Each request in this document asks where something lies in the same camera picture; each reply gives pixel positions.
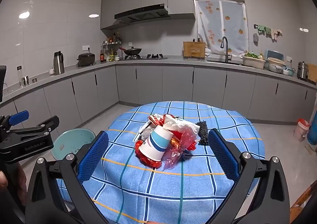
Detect black foam net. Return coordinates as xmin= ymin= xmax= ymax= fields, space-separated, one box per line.
xmin=196 ymin=120 xmax=210 ymax=145

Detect red foil snack wrapper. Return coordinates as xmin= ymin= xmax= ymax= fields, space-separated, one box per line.
xmin=134 ymin=140 xmax=162 ymax=168

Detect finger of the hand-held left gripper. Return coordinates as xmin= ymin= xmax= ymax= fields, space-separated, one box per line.
xmin=0 ymin=110 xmax=30 ymax=130
xmin=11 ymin=115 xmax=60 ymax=138

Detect crumpled clear plastic bag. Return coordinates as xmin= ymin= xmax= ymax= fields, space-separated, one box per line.
xmin=162 ymin=118 xmax=200 ymax=137

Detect person's left hand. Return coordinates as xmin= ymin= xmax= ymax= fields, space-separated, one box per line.
xmin=0 ymin=165 xmax=27 ymax=205

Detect wooden chair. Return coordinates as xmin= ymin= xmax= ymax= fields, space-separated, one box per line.
xmin=290 ymin=184 xmax=315 ymax=224

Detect grey kitchen counter cabinets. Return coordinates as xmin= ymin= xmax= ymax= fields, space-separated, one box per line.
xmin=0 ymin=57 xmax=317 ymax=145

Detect red transparent plastic bag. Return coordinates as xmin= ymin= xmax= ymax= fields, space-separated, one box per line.
xmin=163 ymin=125 xmax=199 ymax=170

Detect blue plastic tray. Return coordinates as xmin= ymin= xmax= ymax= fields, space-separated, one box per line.
xmin=266 ymin=50 xmax=283 ymax=60

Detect wall hook rack with cloths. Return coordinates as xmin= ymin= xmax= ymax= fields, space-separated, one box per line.
xmin=254 ymin=24 xmax=283 ymax=39

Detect black wok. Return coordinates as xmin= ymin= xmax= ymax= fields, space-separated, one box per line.
xmin=119 ymin=46 xmax=142 ymax=56

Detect printed window curtain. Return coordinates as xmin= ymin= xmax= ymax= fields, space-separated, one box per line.
xmin=195 ymin=0 xmax=249 ymax=56

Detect beige colander bowl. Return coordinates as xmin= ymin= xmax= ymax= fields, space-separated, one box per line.
xmin=267 ymin=57 xmax=285 ymax=67

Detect row of seasoning bottles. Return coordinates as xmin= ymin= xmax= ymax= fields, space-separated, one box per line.
xmin=105 ymin=32 xmax=122 ymax=62

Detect blue water barrel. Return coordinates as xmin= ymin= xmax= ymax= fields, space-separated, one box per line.
xmin=307 ymin=110 xmax=317 ymax=145

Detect beige plastic basin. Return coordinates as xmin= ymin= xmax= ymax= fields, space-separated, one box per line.
xmin=242 ymin=55 xmax=266 ymax=69

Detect white blue striped paper cup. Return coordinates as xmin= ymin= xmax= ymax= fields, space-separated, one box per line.
xmin=136 ymin=125 xmax=174 ymax=163

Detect black faucet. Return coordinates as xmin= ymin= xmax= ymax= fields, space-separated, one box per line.
xmin=220 ymin=37 xmax=232 ymax=63

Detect black rice cooker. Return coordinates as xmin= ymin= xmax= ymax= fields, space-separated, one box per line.
xmin=77 ymin=52 xmax=96 ymax=67

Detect black white striped wrapper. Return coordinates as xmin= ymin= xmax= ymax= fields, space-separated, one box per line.
xmin=138 ymin=121 xmax=155 ymax=140

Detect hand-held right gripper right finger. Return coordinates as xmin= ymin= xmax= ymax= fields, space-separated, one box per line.
xmin=207 ymin=128 xmax=291 ymax=224

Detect glass bottle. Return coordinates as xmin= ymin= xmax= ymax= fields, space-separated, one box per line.
xmin=17 ymin=65 xmax=24 ymax=87

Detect small metal cups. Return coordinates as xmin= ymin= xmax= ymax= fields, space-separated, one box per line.
xmin=22 ymin=76 xmax=37 ymax=86

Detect steel thermos jug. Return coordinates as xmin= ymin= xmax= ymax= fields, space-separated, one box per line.
xmin=53 ymin=51 xmax=65 ymax=76

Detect white pot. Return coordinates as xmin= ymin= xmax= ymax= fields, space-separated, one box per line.
xmin=269 ymin=64 xmax=284 ymax=74

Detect steel corner spice rack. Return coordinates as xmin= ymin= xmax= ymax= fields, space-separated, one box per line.
xmin=103 ymin=40 xmax=122 ymax=62

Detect gas stove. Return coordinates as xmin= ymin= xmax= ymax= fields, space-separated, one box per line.
xmin=118 ymin=54 xmax=168 ymax=61

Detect blue checked tablecloth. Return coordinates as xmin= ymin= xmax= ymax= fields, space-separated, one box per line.
xmin=56 ymin=101 xmax=265 ymax=224

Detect steel cooking pot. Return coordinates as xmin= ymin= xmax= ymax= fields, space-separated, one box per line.
xmin=297 ymin=61 xmax=309 ymax=81

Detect wooden cutting board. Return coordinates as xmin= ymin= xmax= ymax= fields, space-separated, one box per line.
xmin=183 ymin=41 xmax=206 ymax=59

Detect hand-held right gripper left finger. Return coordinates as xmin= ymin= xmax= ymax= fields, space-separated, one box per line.
xmin=25 ymin=131 xmax=109 ymax=224

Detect black range hood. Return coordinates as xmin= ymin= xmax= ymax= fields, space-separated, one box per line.
xmin=114 ymin=3 xmax=171 ymax=22

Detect red white bucket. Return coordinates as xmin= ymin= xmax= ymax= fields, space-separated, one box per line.
xmin=293 ymin=118 xmax=310 ymax=142

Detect teal plastic bin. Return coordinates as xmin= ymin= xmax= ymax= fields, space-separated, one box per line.
xmin=51 ymin=128 xmax=96 ymax=168

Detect red white snack wrapper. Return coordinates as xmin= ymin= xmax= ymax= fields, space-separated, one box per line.
xmin=148 ymin=113 xmax=175 ymax=128

